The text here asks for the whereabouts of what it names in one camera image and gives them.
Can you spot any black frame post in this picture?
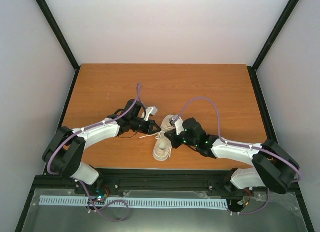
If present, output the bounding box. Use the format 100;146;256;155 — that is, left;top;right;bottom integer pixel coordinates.
35;0;80;72
252;0;300;72

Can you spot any black right frame post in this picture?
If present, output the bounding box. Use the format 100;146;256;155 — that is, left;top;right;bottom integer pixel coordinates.
252;0;300;72

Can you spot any black front mounting rail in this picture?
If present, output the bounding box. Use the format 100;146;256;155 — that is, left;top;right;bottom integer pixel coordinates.
97;168;248;198

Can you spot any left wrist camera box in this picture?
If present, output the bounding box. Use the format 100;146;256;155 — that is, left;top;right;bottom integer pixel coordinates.
142;106;158;121

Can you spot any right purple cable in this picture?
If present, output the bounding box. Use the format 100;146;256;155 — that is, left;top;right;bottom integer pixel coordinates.
174;97;301;215

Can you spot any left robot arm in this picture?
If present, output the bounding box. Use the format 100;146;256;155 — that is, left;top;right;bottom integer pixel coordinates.
42;99;161;194

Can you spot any white lace sneaker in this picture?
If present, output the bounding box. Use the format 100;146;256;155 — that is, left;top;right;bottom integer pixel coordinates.
152;115;176;162

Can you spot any light blue cable duct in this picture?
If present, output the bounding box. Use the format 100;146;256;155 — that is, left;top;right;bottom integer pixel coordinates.
38;195;228;210

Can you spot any black right table rail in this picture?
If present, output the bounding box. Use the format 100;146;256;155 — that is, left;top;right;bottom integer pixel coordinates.
247;66;315;232

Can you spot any black left frame post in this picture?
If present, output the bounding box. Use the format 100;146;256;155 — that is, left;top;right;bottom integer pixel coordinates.
35;0;80;72

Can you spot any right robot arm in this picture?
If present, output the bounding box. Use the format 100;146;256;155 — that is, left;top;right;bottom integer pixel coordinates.
164;115;300;194

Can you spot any small green-lit circuit board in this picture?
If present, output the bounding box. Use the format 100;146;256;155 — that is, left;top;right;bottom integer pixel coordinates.
92;187;110;206

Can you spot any white shoelace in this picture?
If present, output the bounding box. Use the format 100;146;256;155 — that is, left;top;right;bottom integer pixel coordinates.
140;131;172;162

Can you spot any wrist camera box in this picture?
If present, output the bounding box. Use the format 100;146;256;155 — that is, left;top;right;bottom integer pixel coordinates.
142;106;158;121
170;115;184;135

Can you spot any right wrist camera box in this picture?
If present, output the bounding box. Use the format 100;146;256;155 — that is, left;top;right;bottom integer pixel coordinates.
170;115;184;135

